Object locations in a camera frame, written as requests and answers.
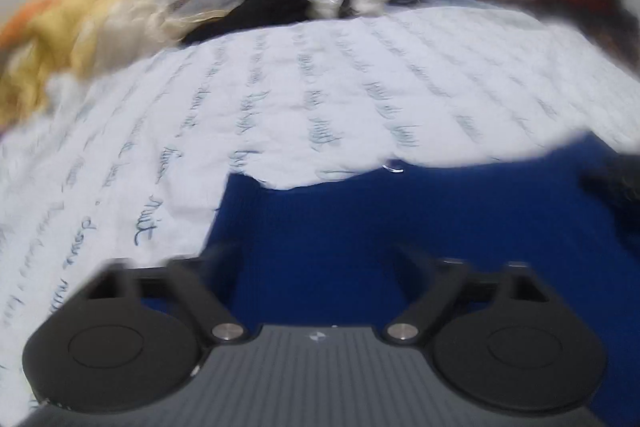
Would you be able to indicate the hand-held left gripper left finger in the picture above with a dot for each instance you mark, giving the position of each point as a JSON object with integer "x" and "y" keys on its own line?
{"x": 220, "y": 264}

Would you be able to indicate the dark clothes pile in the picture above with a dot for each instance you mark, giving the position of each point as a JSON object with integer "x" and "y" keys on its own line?
{"x": 250, "y": 14}

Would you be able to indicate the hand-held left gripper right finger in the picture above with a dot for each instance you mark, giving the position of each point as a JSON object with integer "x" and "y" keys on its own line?
{"x": 412, "y": 264}

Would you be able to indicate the white script-printed bed sheet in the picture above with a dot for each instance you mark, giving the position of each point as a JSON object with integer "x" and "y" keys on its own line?
{"x": 300, "y": 97}

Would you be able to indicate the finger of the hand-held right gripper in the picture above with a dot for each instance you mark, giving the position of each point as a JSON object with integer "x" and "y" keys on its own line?
{"x": 615, "y": 187}

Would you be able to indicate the yellow cartoon quilt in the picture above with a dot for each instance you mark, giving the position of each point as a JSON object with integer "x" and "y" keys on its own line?
{"x": 65, "y": 42}

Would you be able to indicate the blue rhinestone sweater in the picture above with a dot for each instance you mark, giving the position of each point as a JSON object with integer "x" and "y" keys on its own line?
{"x": 400, "y": 217}

